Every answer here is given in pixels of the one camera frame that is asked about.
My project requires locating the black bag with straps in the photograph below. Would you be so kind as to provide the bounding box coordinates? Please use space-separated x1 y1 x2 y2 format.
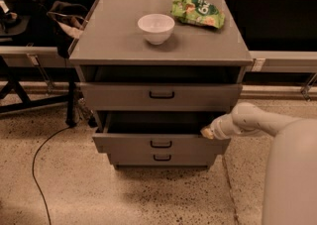
47 0 88 58

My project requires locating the white ceramic bowl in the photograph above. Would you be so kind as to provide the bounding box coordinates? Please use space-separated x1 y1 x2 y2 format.
138 14 175 45

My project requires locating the grey top drawer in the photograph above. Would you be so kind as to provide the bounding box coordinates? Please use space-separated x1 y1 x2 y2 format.
80 82 242 112

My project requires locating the black metal stand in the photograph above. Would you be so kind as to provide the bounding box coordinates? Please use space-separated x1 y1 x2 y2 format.
0 56 76 128

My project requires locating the green snack bag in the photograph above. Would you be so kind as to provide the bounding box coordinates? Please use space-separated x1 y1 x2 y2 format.
171 0 225 29

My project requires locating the dark backpack on chair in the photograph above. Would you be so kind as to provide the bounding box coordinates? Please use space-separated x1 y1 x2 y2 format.
0 0 53 42

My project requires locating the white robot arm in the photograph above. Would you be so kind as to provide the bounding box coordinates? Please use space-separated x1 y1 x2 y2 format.
201 102 317 225

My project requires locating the grey bottom drawer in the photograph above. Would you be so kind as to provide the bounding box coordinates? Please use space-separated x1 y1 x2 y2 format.
108 154 215 167

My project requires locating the grey drawer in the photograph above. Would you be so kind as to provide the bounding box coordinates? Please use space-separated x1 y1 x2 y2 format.
93 111 230 156
80 82 242 112
108 154 215 167

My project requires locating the black floor cable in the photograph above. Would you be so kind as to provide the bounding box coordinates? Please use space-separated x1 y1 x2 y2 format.
31 125 72 225

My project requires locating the grey drawer cabinet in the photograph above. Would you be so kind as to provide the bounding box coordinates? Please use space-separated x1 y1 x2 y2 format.
68 0 255 170

